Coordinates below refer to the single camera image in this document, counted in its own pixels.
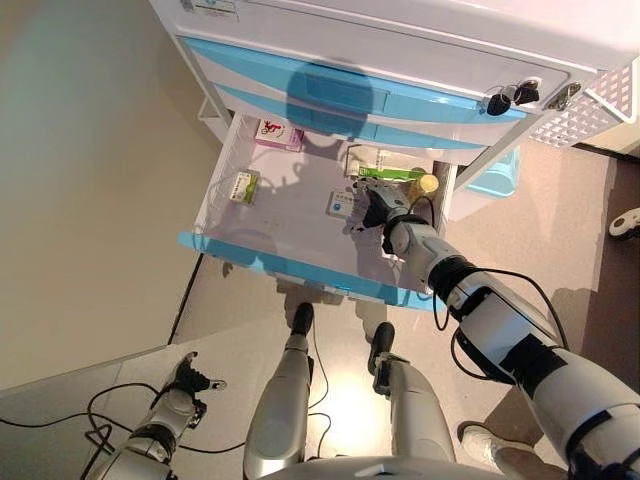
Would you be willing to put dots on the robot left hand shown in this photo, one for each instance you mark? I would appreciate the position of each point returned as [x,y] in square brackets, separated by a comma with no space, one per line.
[187,382]

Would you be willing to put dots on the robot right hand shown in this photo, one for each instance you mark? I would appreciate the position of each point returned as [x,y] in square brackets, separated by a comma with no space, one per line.
[387,205]

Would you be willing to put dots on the white blue medicine box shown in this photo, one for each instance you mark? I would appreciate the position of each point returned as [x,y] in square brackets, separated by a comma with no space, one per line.
[341,205]

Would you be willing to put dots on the large blue-fronted cart drawer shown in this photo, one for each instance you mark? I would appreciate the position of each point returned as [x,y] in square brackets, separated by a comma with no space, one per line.
[300,225]

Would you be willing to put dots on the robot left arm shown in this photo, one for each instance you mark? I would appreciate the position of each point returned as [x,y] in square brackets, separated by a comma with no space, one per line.
[150,435]

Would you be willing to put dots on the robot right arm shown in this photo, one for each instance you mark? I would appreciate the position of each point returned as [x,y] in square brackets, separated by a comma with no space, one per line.
[500,330]

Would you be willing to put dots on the yellow medicine bottle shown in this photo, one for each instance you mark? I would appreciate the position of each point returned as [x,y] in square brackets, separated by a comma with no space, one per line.
[426,185]

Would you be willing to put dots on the pink white medicine box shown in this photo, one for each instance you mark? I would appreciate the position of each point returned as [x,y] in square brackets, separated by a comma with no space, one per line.
[277,135]

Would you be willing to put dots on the small green medicine box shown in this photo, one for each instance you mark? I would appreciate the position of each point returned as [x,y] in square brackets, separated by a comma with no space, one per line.
[244,187]

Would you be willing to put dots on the long green white box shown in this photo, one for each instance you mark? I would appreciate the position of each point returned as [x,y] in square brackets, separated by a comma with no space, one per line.
[385,170]

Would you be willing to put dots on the robot left leg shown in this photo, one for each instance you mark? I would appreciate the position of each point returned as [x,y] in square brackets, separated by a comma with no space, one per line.
[280,400]

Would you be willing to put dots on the robot leg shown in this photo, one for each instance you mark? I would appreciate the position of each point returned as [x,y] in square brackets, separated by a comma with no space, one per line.
[415,410]
[280,400]

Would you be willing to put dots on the white bin with blue lid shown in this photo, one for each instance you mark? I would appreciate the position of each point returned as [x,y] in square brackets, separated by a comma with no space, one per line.
[492,175]

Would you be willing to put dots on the black keys in lock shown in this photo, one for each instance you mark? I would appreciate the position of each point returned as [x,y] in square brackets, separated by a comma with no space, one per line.
[500,102]

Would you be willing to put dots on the white blue medical cart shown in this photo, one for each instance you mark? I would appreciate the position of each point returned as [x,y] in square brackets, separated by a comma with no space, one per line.
[400,30]

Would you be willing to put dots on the silver cart latch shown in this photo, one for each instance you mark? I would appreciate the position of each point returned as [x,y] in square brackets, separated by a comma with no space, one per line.
[562,95]

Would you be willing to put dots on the robot right leg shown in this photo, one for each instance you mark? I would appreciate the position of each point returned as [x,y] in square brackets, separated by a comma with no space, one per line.
[415,410]

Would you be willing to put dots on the grey robot torso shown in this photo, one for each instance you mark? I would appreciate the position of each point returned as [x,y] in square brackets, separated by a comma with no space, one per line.
[380,470]

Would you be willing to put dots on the white perforated basket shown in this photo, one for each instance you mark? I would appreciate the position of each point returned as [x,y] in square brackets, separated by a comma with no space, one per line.
[590,100]

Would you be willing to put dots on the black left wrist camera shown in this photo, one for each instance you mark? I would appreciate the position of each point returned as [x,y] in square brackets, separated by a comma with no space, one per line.
[199,412]

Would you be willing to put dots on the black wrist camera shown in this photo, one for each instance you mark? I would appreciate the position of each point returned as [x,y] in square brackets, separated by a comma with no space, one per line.
[199,412]
[388,242]

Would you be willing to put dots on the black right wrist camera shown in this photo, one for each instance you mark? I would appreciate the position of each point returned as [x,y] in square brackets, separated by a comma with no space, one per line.
[388,242]

